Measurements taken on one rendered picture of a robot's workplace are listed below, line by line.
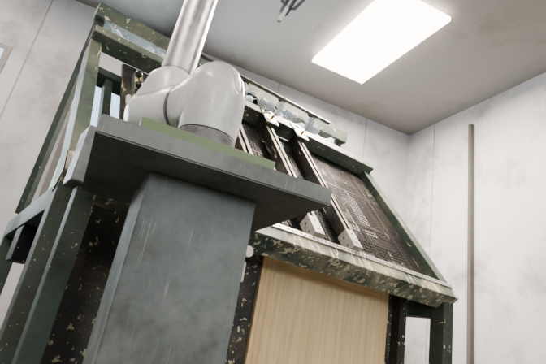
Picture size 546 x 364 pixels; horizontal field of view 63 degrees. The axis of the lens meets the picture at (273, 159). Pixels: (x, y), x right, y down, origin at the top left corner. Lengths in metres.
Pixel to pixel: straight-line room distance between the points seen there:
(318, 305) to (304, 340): 0.18
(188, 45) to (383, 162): 4.36
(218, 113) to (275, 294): 1.29
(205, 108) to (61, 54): 3.59
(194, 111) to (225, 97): 0.09
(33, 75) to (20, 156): 0.75
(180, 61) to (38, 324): 0.82
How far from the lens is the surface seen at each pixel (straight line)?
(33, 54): 4.65
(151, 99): 1.29
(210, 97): 1.14
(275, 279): 2.24
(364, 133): 5.51
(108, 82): 2.54
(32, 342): 1.42
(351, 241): 2.35
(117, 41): 2.69
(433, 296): 2.74
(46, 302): 1.42
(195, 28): 1.46
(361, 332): 2.63
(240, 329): 2.16
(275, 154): 2.68
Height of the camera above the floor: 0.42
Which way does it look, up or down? 22 degrees up
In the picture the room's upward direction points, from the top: 10 degrees clockwise
